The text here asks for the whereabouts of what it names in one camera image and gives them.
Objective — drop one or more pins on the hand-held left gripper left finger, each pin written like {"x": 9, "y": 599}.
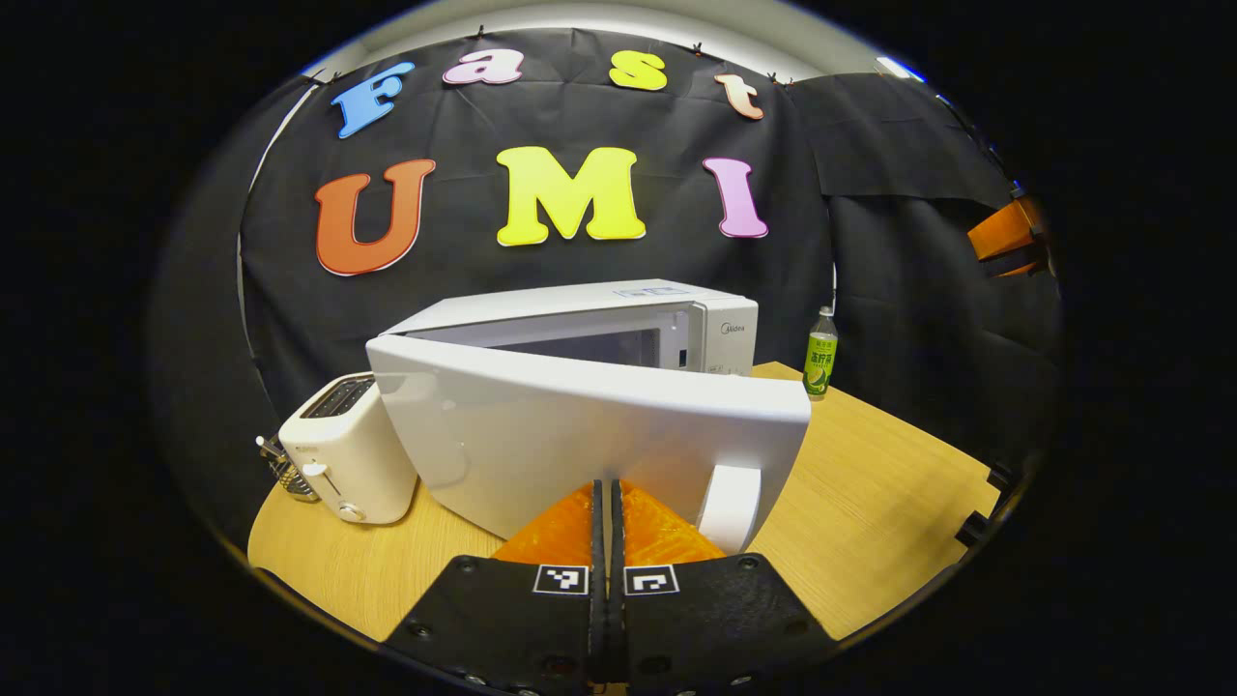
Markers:
{"x": 522, "y": 619}

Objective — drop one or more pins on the small white utensil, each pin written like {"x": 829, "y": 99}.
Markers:
{"x": 265, "y": 446}

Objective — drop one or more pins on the white microwave oven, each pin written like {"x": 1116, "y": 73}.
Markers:
{"x": 580, "y": 425}

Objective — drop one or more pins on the white toaster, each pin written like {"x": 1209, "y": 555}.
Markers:
{"x": 358, "y": 454}

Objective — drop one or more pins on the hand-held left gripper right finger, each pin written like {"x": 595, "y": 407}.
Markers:
{"x": 705, "y": 619}

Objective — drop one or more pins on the green drink bottle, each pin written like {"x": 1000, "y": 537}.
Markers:
{"x": 819, "y": 362}

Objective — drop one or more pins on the black table bracket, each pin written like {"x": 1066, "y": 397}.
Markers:
{"x": 998, "y": 476}
{"x": 974, "y": 530}

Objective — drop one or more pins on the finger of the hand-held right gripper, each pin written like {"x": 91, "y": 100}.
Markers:
{"x": 1005, "y": 234}

